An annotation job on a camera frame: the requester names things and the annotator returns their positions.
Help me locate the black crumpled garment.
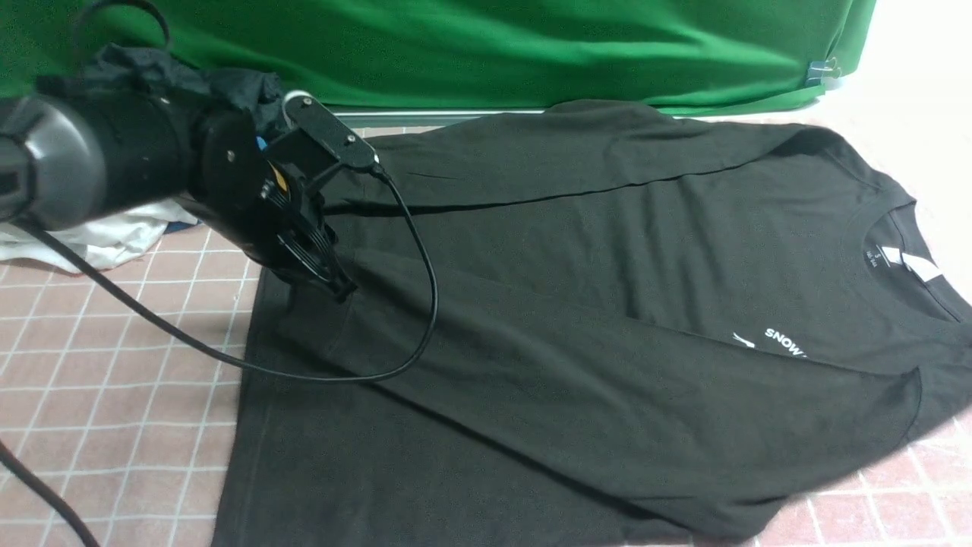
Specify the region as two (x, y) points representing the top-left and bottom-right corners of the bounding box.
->
(34, 43), (288, 138)

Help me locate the blue binder clip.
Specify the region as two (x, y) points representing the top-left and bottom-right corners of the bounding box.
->
(804, 58), (841, 87)

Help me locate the pink checkered tablecloth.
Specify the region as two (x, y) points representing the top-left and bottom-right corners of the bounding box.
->
(1, 106), (971, 546)

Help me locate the blue crumpled garment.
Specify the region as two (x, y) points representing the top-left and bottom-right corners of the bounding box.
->
(163, 221), (200, 235)

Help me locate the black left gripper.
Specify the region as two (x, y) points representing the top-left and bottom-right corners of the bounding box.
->
(194, 114), (358, 301)

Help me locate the gray long-sleeve top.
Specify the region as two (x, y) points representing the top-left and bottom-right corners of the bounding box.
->
(213, 101), (970, 546)

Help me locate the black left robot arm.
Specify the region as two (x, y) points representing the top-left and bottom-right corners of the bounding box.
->
(2, 91), (374, 301)

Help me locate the white crumpled garment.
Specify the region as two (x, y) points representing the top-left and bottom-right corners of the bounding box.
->
(1, 201), (199, 274)

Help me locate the gray metal rail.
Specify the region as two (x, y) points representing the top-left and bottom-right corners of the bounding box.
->
(333, 109), (544, 128)

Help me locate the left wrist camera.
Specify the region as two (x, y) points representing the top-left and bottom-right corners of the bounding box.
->
(282, 90), (381, 175)

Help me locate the green backdrop cloth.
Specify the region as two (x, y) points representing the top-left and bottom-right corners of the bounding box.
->
(1, 1), (876, 115)

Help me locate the black left camera cable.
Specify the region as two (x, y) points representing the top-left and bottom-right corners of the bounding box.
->
(0, 171), (441, 547)

